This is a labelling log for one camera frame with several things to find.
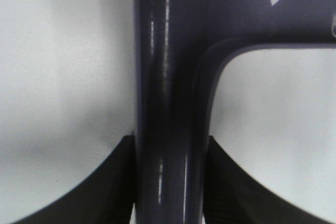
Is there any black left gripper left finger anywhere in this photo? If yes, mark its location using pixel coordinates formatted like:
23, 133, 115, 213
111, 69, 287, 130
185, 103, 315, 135
18, 135, 136, 223

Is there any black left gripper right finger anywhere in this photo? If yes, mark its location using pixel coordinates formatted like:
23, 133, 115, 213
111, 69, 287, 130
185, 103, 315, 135
203, 136, 326, 223

